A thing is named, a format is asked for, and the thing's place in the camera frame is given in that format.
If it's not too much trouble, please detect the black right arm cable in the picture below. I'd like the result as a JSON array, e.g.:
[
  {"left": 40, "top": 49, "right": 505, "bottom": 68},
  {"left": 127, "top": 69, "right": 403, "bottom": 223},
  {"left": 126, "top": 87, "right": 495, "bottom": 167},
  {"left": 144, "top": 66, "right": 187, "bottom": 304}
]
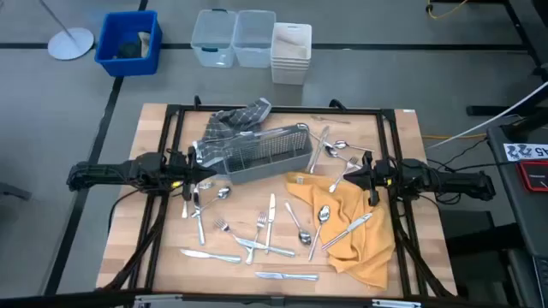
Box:
[{"left": 427, "top": 187, "right": 463, "bottom": 207}]

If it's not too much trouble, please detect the yellow cable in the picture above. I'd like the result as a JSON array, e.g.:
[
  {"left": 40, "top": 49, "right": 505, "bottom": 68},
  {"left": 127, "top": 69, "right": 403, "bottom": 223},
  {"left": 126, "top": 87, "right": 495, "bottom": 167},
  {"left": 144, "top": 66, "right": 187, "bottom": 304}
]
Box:
[
  {"left": 425, "top": 0, "right": 470, "bottom": 21},
  {"left": 421, "top": 133, "right": 489, "bottom": 141}
]

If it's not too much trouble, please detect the red black timer device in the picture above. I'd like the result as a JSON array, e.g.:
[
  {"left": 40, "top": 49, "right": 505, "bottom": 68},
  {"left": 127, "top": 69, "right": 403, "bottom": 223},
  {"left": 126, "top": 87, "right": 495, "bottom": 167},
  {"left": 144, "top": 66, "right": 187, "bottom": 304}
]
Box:
[{"left": 516, "top": 159, "right": 548, "bottom": 193}]

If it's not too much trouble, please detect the black aluminium crossbar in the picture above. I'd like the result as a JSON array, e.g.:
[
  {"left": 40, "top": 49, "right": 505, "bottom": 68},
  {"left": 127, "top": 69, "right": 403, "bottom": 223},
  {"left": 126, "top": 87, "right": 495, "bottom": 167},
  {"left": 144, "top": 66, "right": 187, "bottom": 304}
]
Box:
[{"left": 0, "top": 289, "right": 548, "bottom": 308}]

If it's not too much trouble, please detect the silver fork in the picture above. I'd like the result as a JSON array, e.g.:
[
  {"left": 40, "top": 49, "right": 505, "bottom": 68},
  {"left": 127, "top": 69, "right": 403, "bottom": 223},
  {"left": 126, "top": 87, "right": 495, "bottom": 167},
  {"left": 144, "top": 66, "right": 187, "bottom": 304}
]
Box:
[
  {"left": 328, "top": 156, "right": 360, "bottom": 193},
  {"left": 213, "top": 218, "right": 258, "bottom": 249},
  {"left": 245, "top": 211, "right": 268, "bottom": 266}
]

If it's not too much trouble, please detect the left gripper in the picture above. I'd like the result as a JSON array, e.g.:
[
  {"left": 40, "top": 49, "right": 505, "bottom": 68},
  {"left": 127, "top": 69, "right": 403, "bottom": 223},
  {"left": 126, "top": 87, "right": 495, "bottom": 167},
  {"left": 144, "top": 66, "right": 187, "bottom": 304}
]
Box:
[{"left": 166, "top": 145, "right": 218, "bottom": 203}]

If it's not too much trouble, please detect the dark cloth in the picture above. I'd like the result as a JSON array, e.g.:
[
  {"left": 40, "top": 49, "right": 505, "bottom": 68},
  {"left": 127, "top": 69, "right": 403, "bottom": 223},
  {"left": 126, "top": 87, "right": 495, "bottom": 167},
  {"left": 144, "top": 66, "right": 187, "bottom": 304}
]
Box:
[{"left": 114, "top": 38, "right": 143, "bottom": 60}]

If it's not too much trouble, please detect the clear bin with dark handles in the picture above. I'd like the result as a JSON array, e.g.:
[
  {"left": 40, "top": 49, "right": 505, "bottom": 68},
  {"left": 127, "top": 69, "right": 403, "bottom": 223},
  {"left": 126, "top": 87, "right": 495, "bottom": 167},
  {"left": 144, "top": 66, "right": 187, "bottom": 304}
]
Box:
[{"left": 190, "top": 8, "right": 238, "bottom": 68}]

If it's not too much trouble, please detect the white plastic bin stack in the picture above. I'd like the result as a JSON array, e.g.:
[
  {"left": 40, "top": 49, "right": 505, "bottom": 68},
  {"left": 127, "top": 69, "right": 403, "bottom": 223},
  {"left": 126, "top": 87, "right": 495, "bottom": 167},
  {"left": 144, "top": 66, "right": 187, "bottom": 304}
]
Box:
[{"left": 270, "top": 21, "right": 313, "bottom": 86}]

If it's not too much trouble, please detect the yellow cloth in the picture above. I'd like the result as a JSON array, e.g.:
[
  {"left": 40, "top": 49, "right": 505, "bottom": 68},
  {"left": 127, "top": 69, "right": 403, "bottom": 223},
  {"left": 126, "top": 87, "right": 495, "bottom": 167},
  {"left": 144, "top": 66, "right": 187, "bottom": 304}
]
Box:
[{"left": 285, "top": 170, "right": 397, "bottom": 291}]

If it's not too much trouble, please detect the grey mesh cutlery basket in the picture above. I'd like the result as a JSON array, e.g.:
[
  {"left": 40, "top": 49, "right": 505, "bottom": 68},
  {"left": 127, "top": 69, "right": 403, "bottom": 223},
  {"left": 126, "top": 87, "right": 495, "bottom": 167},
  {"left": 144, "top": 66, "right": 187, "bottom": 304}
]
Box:
[{"left": 222, "top": 122, "right": 314, "bottom": 186}]

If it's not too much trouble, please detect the white printed label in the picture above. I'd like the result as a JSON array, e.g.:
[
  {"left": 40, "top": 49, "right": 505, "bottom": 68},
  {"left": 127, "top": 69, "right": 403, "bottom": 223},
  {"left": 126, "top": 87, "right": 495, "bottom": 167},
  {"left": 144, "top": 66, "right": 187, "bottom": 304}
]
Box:
[{"left": 503, "top": 143, "right": 548, "bottom": 163}]

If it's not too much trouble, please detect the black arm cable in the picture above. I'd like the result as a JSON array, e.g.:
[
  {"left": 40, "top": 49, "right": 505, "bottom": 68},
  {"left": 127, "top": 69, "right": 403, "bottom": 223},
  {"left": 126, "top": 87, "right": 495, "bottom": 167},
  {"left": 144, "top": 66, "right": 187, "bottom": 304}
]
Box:
[
  {"left": 107, "top": 187, "right": 145, "bottom": 235},
  {"left": 427, "top": 187, "right": 463, "bottom": 207}
]

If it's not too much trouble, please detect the dark grey stand foot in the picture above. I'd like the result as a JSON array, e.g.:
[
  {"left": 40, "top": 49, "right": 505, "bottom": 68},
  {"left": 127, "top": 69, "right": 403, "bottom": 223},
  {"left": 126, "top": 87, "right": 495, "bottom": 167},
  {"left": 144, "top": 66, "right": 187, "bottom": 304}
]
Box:
[{"left": 0, "top": 181, "right": 33, "bottom": 202}]

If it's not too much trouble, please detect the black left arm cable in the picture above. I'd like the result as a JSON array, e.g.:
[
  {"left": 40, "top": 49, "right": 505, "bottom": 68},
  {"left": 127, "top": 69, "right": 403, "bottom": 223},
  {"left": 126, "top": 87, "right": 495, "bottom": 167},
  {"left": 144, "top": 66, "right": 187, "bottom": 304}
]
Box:
[{"left": 107, "top": 187, "right": 145, "bottom": 235}]

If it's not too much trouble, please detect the blue plastic bin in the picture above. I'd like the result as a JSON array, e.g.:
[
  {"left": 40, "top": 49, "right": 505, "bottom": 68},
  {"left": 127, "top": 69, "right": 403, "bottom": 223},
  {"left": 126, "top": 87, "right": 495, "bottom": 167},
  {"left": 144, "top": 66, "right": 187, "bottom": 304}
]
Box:
[{"left": 94, "top": 9, "right": 164, "bottom": 78}]

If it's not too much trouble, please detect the beige paper piece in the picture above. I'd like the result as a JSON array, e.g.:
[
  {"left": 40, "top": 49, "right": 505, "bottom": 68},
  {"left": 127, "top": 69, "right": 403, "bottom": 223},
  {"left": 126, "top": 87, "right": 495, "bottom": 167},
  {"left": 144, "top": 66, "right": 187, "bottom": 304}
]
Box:
[{"left": 137, "top": 30, "right": 152, "bottom": 59}]

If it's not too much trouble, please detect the silver bracket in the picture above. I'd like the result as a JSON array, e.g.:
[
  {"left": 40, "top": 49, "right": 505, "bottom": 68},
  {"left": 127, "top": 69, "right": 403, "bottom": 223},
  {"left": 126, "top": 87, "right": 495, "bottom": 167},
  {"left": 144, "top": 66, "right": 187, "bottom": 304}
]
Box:
[
  {"left": 371, "top": 298, "right": 423, "bottom": 308},
  {"left": 133, "top": 293, "right": 186, "bottom": 308}
]

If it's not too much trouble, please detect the black side desk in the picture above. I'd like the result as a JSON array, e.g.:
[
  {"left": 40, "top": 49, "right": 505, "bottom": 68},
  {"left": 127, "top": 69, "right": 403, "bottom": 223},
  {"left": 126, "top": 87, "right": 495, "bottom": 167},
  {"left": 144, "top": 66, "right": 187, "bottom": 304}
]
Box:
[{"left": 486, "top": 109, "right": 548, "bottom": 308}]

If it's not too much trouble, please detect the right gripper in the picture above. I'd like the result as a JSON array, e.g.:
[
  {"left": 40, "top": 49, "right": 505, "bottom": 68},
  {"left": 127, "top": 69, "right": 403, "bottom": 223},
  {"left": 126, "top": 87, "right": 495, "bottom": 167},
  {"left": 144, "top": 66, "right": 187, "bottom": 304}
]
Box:
[{"left": 354, "top": 150, "right": 402, "bottom": 207}]

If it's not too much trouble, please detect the white cable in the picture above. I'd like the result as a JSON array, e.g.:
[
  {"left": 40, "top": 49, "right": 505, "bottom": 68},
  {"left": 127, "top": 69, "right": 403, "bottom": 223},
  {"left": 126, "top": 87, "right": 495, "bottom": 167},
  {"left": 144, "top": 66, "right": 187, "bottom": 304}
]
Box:
[{"left": 426, "top": 80, "right": 548, "bottom": 150}]

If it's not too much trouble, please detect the grey checked cloth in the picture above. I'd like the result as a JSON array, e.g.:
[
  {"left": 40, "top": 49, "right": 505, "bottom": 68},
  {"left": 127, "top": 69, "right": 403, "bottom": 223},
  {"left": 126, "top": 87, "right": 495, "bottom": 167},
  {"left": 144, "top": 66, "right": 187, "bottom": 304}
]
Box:
[{"left": 192, "top": 97, "right": 273, "bottom": 169}]

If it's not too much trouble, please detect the black metal floor stand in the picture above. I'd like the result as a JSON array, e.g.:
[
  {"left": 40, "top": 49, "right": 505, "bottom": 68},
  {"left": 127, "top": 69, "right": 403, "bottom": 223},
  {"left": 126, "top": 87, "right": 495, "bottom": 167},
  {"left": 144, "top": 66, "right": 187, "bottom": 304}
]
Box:
[{"left": 427, "top": 0, "right": 548, "bottom": 117}]

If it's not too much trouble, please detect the grey round stand base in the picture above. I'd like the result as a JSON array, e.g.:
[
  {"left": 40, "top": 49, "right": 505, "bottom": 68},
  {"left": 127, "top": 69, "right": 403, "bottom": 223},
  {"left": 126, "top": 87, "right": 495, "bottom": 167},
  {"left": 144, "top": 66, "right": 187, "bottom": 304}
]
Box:
[{"left": 39, "top": 0, "right": 95, "bottom": 61}]

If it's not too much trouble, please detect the clear plastic bin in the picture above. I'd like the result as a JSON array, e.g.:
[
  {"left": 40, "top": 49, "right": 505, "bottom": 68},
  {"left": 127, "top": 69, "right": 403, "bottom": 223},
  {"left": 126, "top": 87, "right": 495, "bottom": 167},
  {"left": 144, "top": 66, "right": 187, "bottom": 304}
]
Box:
[{"left": 233, "top": 9, "right": 277, "bottom": 68}]

